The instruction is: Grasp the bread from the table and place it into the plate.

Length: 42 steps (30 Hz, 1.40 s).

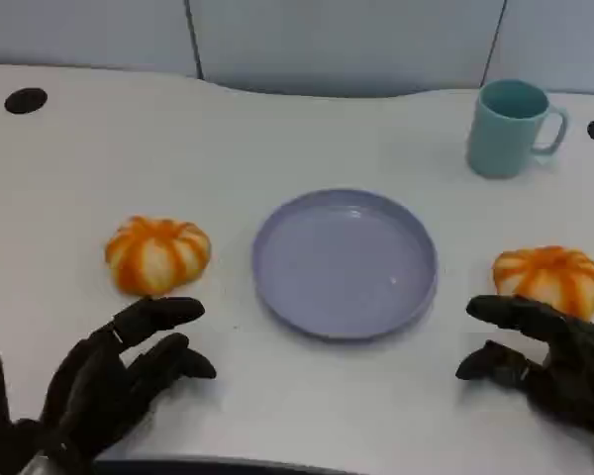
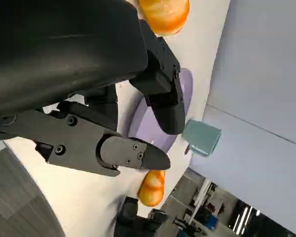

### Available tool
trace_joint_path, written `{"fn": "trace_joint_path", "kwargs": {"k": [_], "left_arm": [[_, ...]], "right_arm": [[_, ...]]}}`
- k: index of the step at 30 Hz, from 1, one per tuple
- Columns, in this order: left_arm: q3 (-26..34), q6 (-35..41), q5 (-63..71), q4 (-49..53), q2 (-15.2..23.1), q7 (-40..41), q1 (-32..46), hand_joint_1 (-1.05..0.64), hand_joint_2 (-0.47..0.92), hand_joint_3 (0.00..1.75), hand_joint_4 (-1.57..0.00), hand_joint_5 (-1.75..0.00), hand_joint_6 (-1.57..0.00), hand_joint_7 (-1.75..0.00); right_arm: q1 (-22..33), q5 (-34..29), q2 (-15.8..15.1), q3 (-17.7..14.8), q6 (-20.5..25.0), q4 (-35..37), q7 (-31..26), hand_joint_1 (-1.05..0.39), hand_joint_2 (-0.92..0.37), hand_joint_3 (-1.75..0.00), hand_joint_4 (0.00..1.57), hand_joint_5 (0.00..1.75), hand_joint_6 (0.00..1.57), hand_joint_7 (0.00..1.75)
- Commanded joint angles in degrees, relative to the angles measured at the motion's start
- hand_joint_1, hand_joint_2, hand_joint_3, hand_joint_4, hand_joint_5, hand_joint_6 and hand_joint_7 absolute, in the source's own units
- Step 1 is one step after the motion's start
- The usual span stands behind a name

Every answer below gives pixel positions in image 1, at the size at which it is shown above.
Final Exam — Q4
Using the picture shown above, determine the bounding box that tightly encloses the orange white toy bread roll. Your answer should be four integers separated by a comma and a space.
491, 244, 594, 318
103, 215, 213, 298

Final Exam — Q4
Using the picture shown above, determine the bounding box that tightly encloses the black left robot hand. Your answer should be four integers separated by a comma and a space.
40, 295, 218, 464

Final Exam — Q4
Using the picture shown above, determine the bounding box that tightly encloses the grey partition panel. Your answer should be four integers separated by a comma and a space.
185, 0, 506, 99
484, 0, 594, 95
0, 0, 202, 79

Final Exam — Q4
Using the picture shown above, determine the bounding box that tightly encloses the pale green mug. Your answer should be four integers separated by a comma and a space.
465, 78, 570, 180

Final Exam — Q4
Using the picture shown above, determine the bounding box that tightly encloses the lilac plate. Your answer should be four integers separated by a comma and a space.
250, 187, 440, 342

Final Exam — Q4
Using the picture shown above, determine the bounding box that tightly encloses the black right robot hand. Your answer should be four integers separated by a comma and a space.
454, 294, 594, 464

